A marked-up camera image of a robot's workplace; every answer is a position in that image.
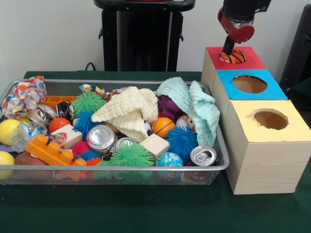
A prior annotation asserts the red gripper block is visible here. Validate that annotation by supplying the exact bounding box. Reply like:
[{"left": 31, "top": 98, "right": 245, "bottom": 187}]
[{"left": 217, "top": 8, "right": 255, "bottom": 56}]

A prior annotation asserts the orange tiger plush toy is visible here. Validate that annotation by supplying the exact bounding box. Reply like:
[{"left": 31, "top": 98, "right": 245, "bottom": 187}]
[{"left": 219, "top": 49, "right": 247, "bottom": 65}]

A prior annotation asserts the mint green muslin cloth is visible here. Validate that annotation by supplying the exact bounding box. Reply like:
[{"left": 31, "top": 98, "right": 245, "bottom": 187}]
[{"left": 155, "top": 77, "right": 221, "bottom": 146}]

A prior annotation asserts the cream yellow muslin cloth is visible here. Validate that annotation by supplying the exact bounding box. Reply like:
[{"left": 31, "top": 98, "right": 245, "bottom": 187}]
[{"left": 91, "top": 86, "right": 159, "bottom": 143}]

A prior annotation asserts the wooden box with three holes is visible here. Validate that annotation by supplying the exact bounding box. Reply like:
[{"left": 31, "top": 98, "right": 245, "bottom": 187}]
[{"left": 201, "top": 46, "right": 311, "bottom": 195}]

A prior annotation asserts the clear mesh bin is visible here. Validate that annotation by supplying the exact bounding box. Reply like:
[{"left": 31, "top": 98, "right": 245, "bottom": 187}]
[{"left": 0, "top": 78, "right": 230, "bottom": 185}]

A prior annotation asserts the black chair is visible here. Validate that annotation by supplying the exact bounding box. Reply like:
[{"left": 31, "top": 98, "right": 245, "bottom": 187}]
[{"left": 279, "top": 4, "right": 311, "bottom": 95}]

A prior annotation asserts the small orange basketball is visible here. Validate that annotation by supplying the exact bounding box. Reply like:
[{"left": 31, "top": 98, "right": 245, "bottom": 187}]
[{"left": 151, "top": 117, "right": 175, "bottom": 138}]

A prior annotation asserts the blue spiky ball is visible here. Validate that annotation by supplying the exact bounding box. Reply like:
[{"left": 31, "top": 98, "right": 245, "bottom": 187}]
[{"left": 165, "top": 126, "right": 198, "bottom": 163}]

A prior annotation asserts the silver can with pull tab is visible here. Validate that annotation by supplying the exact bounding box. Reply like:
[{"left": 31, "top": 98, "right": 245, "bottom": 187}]
[{"left": 190, "top": 145, "right": 217, "bottom": 166}]

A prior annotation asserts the large green spiky ball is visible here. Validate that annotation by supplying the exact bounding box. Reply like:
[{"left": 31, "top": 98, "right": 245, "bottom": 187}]
[{"left": 109, "top": 142, "right": 155, "bottom": 168}]

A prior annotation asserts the small green spiky ball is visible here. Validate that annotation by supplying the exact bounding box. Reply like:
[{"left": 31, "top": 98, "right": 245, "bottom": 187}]
[{"left": 72, "top": 91, "right": 106, "bottom": 117}]

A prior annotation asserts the dark green table cloth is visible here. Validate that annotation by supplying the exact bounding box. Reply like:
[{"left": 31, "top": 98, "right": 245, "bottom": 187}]
[{"left": 0, "top": 70, "right": 311, "bottom": 233}]

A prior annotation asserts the orange plastic toy piece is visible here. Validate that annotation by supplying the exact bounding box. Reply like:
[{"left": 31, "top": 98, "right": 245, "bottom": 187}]
[{"left": 25, "top": 134, "right": 87, "bottom": 166}]

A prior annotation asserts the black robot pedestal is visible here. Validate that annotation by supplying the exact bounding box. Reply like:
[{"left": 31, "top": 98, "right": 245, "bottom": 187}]
[{"left": 94, "top": 0, "right": 196, "bottom": 72}]

